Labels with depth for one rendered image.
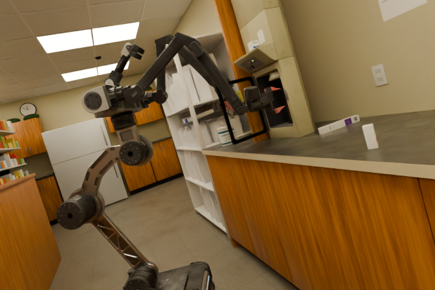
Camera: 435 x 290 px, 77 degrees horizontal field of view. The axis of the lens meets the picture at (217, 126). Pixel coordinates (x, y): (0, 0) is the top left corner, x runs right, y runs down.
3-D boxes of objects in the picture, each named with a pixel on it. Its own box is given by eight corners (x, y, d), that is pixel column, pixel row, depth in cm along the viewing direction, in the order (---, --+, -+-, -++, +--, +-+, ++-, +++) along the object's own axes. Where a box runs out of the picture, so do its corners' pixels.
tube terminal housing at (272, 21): (298, 127, 201) (268, 24, 197) (331, 125, 171) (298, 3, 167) (270, 138, 192) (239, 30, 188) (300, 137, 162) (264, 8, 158)
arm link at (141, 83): (182, 25, 134) (180, 24, 124) (203, 44, 137) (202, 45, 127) (127, 92, 144) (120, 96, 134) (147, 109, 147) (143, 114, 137)
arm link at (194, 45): (188, 45, 137) (186, 46, 127) (197, 38, 136) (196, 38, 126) (237, 112, 148) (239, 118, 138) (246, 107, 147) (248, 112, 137)
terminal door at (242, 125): (267, 131, 190) (251, 76, 188) (233, 145, 174) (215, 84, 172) (267, 132, 191) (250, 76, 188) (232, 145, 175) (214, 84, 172)
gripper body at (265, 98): (270, 90, 142) (258, 94, 139) (276, 109, 143) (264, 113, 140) (263, 92, 148) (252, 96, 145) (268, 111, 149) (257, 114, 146)
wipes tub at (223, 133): (233, 142, 234) (228, 124, 233) (239, 141, 222) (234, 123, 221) (219, 146, 229) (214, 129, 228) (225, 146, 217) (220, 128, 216)
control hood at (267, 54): (251, 72, 190) (247, 59, 189) (278, 59, 160) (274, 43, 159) (237, 76, 185) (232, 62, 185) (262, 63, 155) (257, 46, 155)
